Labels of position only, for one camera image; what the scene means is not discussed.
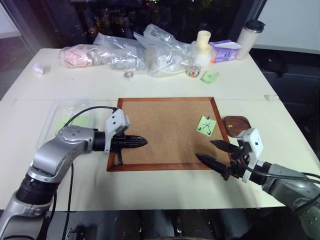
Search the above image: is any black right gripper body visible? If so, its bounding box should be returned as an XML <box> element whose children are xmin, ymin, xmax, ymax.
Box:
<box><xmin>228</xmin><ymin>144</ymin><xmax>251</xmax><ymax>179</ymax></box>

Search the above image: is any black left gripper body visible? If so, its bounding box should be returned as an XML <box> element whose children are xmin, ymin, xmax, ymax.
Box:
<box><xmin>109</xmin><ymin>134</ymin><xmax>127</xmax><ymax>167</ymax></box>

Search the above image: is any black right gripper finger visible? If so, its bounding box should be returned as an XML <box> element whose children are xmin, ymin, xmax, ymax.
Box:
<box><xmin>210</xmin><ymin>139</ymin><xmax>239</xmax><ymax>154</ymax></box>
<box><xmin>195</xmin><ymin>153</ymin><xmax>232</xmax><ymax>181</ymax></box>

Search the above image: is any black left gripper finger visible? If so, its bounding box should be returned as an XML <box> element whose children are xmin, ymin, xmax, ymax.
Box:
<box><xmin>124</xmin><ymin>135</ymin><xmax>149</xmax><ymax>144</ymax></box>
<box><xmin>124</xmin><ymin>142</ymin><xmax>149</xmax><ymax>151</ymax></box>

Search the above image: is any green note with drawing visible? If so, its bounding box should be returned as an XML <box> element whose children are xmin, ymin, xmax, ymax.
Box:
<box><xmin>195</xmin><ymin>115</ymin><xmax>217</xmax><ymax>136</ymax></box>

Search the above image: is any wood framed cork board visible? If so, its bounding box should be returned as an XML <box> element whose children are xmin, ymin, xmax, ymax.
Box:
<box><xmin>106</xmin><ymin>96</ymin><xmax>231</xmax><ymax>173</ymax></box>

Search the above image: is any green sticky note pad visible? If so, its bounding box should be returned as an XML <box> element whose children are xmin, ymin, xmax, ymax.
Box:
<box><xmin>199</xmin><ymin>70</ymin><xmax>220</xmax><ymax>86</ymax></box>

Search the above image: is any small glass jar of pins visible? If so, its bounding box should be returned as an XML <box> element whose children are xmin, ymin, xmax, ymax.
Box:
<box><xmin>185</xmin><ymin>63</ymin><xmax>201</xmax><ymax>79</ymax></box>

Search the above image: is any dark brown wooden tray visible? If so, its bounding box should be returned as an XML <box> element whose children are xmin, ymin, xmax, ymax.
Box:
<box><xmin>222</xmin><ymin>115</ymin><xmax>252</xmax><ymax>139</ymax></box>

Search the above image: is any clear bag with green notes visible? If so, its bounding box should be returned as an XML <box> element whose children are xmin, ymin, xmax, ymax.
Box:
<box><xmin>46</xmin><ymin>99</ymin><xmax>97</xmax><ymax>141</ymax></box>

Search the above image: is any clear bag with grey contents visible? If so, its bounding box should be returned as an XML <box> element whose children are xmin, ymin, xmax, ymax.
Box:
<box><xmin>92</xmin><ymin>32</ymin><xmax>147</xmax><ymax>72</ymax></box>

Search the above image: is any large clear plastic bag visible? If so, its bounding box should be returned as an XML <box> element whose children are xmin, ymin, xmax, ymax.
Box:
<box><xmin>133</xmin><ymin>23</ymin><xmax>197</xmax><ymax>78</ymax></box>

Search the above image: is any purple tissue pack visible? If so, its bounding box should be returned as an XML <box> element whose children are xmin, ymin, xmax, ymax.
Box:
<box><xmin>208</xmin><ymin>39</ymin><xmax>243</xmax><ymax>64</ymax></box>

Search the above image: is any plastic bag with pink contents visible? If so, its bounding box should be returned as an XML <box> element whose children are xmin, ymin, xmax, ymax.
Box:
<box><xmin>58</xmin><ymin>43</ymin><xmax>101</xmax><ymax>68</ymax></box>

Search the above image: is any cream plastic bottle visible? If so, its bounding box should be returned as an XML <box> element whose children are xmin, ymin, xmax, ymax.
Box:
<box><xmin>194</xmin><ymin>30</ymin><xmax>217</xmax><ymax>68</ymax></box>

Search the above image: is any white tumbler with black lid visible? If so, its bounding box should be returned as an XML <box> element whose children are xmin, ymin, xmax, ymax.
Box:
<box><xmin>235</xmin><ymin>19</ymin><xmax>266</xmax><ymax>61</ymax></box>

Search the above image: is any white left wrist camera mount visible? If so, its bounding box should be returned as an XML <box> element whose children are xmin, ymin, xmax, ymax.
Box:
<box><xmin>103</xmin><ymin>108</ymin><xmax>132</xmax><ymax>154</ymax></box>

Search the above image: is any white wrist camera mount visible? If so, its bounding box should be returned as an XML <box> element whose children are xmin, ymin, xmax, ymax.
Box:
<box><xmin>103</xmin><ymin>108</ymin><xmax>132</xmax><ymax>154</ymax></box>
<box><xmin>237</xmin><ymin>127</ymin><xmax>265</xmax><ymax>182</ymax></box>

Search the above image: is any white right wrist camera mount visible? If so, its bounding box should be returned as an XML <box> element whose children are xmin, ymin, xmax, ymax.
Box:
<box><xmin>237</xmin><ymin>127</ymin><xmax>265</xmax><ymax>182</ymax></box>

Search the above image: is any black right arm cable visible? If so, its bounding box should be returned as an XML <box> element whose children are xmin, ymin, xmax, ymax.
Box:
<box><xmin>249</xmin><ymin>167</ymin><xmax>320</xmax><ymax>216</ymax></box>

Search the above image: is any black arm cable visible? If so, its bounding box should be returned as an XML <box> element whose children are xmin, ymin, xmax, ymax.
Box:
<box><xmin>249</xmin><ymin>167</ymin><xmax>320</xmax><ymax>216</ymax></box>
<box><xmin>48</xmin><ymin>106</ymin><xmax>118</xmax><ymax>240</ymax></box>

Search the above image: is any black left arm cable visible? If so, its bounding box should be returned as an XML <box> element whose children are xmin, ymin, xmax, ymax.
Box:
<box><xmin>48</xmin><ymin>106</ymin><xmax>118</xmax><ymax>240</ymax></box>

